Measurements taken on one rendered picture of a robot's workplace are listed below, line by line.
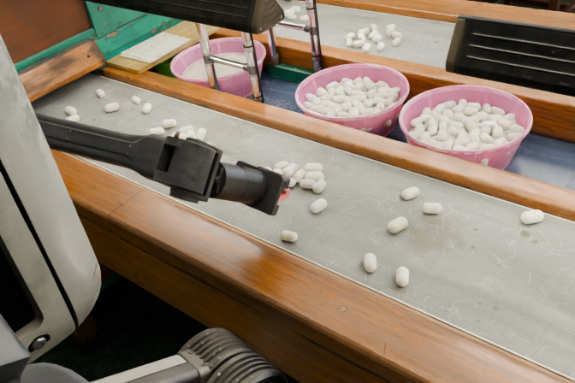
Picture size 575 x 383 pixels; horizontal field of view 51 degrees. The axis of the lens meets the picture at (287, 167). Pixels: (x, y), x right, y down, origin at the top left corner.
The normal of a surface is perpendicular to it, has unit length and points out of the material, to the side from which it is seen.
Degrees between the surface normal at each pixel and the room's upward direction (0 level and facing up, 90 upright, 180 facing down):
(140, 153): 41
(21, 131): 90
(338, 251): 0
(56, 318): 97
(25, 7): 90
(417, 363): 0
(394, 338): 0
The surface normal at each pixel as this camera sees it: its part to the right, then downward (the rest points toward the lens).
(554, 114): -0.62, 0.52
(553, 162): -0.13, -0.81
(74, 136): -0.26, -0.23
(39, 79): 0.67, -0.06
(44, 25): 0.78, 0.27
